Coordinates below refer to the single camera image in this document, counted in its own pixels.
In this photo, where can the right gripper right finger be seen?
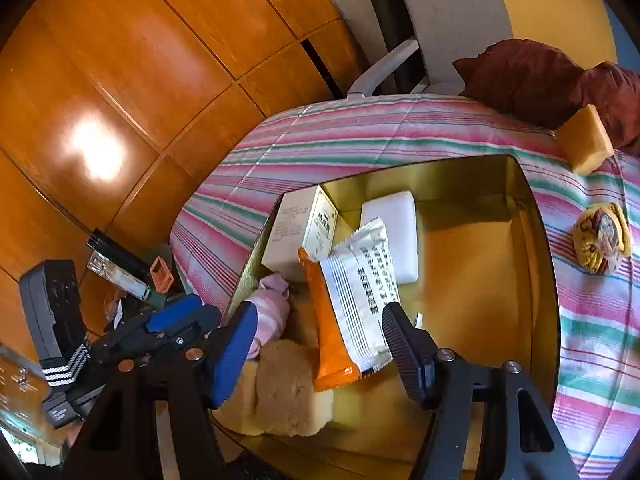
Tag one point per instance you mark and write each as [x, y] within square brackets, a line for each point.
[413, 351]

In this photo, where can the brown sponge block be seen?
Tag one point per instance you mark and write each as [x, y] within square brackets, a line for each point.
[285, 394]

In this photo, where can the yellow sponge block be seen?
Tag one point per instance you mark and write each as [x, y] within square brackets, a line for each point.
[238, 413]

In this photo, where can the gold metal tray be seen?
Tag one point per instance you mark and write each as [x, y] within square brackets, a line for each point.
[486, 289]

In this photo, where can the pink sock roll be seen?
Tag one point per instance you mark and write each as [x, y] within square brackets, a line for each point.
[271, 302]

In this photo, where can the maroon jacket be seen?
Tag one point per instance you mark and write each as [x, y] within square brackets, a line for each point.
[542, 85]

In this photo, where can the yellow sponge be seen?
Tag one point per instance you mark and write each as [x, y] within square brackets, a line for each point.
[584, 141]

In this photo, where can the white soap box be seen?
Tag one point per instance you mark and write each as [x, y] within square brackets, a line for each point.
[398, 212]

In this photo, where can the grey yellow blue chair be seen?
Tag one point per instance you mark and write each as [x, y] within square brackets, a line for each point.
[424, 37]

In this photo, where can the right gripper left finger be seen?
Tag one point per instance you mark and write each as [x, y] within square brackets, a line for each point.
[231, 348]

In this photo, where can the wooden wardrobe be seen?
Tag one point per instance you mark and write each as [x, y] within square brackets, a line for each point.
[114, 111]

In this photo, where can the orange white snack bag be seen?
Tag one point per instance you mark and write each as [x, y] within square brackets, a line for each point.
[349, 290]

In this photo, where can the yellow patterned sock ball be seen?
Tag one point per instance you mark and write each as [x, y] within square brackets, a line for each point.
[602, 238]

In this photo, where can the striped tablecloth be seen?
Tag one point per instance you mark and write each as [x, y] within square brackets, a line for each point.
[597, 406]

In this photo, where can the tall cream medicine box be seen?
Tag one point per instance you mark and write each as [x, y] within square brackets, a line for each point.
[305, 219]

